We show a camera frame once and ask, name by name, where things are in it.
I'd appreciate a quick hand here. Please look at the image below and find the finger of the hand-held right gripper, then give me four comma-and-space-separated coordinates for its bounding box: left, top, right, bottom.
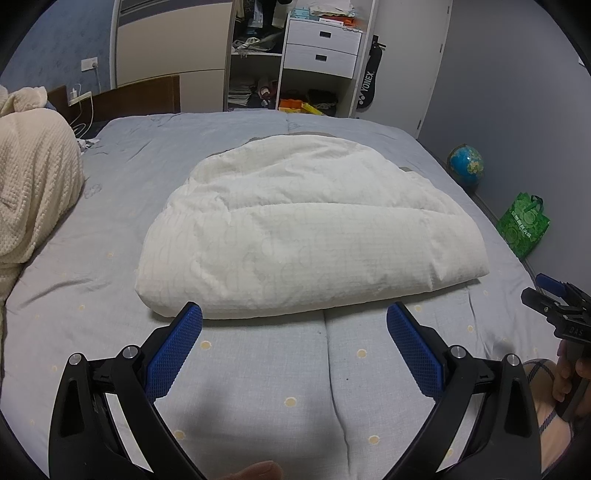
536, 273, 571, 296
522, 288, 561, 319

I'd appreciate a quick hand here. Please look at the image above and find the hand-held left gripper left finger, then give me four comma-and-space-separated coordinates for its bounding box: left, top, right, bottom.
47, 301, 208, 480

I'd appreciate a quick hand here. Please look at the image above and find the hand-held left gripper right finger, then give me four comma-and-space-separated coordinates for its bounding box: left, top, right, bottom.
383, 302, 543, 480

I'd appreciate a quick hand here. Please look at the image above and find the white duvet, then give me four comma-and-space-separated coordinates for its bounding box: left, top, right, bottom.
135, 131, 491, 320

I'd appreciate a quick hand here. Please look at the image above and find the pile of clothes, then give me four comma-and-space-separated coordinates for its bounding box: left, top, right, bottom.
231, 32, 283, 57

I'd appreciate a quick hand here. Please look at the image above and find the person's right hand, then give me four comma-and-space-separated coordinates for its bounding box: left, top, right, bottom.
553, 344, 578, 407

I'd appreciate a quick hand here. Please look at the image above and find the person's left hand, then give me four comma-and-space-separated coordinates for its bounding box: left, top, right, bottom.
217, 462, 283, 480

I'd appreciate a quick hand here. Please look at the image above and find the green shopping bag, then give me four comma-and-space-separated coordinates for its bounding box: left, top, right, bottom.
496, 191, 551, 259

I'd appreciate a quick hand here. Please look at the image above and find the bed with grey-blue sheet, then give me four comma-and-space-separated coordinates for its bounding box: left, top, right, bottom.
0, 111, 561, 480

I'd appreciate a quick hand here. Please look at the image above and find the blue globe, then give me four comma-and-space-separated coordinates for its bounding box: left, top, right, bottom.
447, 144, 485, 188

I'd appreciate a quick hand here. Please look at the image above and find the cream waffle blanket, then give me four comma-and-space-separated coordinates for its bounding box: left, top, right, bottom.
0, 84, 86, 308

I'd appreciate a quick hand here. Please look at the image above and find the brown wooden headboard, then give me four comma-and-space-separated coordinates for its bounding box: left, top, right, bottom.
46, 75, 181, 123

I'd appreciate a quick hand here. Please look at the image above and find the black racket bag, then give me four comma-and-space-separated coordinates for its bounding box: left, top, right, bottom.
355, 34, 386, 112

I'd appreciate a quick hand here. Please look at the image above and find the beige wardrobe sliding door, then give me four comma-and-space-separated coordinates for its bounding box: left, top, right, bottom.
111, 0, 234, 114

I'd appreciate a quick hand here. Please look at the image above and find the white drawer unit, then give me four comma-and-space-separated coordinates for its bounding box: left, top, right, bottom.
283, 17, 363, 79

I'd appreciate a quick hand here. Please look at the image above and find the white charger cable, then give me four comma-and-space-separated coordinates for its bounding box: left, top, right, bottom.
71, 99, 98, 139

